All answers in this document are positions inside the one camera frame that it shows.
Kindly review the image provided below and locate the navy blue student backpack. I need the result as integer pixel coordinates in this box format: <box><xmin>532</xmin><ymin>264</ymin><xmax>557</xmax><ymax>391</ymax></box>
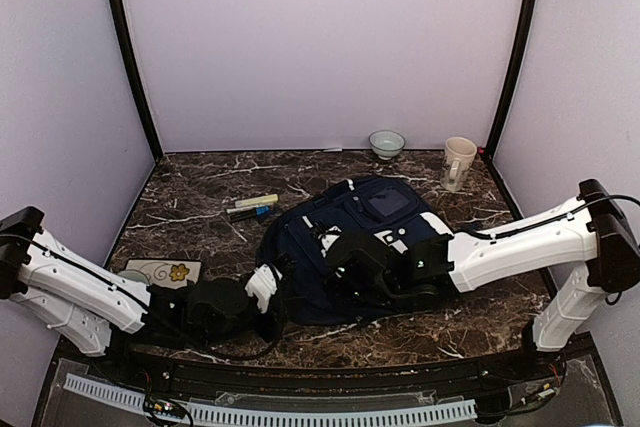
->
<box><xmin>256</xmin><ymin>176</ymin><xmax>458</xmax><ymax>326</ymax></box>

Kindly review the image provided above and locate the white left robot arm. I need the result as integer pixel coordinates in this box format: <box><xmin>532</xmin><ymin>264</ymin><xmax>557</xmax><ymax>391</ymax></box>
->
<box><xmin>1</xmin><ymin>206</ymin><xmax>286</xmax><ymax>383</ymax></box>

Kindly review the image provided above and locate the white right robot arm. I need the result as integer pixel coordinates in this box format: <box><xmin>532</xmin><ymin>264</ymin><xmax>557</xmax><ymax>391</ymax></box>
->
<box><xmin>317</xmin><ymin>179</ymin><xmax>639</xmax><ymax>381</ymax></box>

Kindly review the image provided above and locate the blue capped black marker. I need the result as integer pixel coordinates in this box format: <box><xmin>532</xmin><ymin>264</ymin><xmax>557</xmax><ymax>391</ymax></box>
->
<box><xmin>229</xmin><ymin>205</ymin><xmax>272</xmax><ymax>223</ymax></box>

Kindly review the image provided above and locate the yellow highlighter pen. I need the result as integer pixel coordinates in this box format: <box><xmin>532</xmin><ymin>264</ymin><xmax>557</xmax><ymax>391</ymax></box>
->
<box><xmin>234</xmin><ymin>194</ymin><xmax>279</xmax><ymax>209</ymax></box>

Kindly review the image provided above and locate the floral square plate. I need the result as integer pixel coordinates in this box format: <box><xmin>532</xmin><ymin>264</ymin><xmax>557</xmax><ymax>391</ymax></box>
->
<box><xmin>124</xmin><ymin>259</ymin><xmax>202</xmax><ymax>289</ymax></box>

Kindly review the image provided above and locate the small celadon bowl at back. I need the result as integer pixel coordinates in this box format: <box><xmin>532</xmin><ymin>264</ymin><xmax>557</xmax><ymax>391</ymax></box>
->
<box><xmin>369</xmin><ymin>130</ymin><xmax>406</xmax><ymax>160</ymax></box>

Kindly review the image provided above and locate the celadon cup on plate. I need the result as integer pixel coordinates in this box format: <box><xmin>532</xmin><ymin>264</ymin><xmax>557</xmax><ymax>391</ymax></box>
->
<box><xmin>118</xmin><ymin>269</ymin><xmax>150</xmax><ymax>286</ymax></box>

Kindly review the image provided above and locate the cream coral pattern mug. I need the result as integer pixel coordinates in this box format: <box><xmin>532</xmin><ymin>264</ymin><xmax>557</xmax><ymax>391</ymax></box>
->
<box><xmin>441</xmin><ymin>137</ymin><xmax>478</xmax><ymax>192</ymax></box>

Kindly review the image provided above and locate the white slotted cable duct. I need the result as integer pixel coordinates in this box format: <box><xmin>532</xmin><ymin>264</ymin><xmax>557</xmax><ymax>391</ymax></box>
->
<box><xmin>63</xmin><ymin>374</ymin><xmax>477</xmax><ymax>426</ymax></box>

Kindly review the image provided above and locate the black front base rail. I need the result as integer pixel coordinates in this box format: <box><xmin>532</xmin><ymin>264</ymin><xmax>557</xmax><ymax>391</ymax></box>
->
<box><xmin>49</xmin><ymin>334</ymin><xmax>596</xmax><ymax>403</ymax></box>

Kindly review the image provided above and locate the black enclosure corner post right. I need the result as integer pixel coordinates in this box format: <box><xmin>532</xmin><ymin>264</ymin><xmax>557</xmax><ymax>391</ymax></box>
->
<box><xmin>484</xmin><ymin>0</ymin><xmax>536</xmax><ymax>164</ymax></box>

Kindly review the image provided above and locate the black enclosure corner post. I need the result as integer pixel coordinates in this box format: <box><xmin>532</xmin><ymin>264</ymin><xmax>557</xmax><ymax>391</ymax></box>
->
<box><xmin>484</xmin><ymin>0</ymin><xmax>536</xmax><ymax>164</ymax></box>
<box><xmin>108</xmin><ymin>0</ymin><xmax>164</xmax><ymax>163</ymax></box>

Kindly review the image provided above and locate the black enclosure corner post left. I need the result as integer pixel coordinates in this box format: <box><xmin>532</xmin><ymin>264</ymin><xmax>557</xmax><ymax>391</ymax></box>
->
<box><xmin>108</xmin><ymin>0</ymin><xmax>164</xmax><ymax>163</ymax></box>

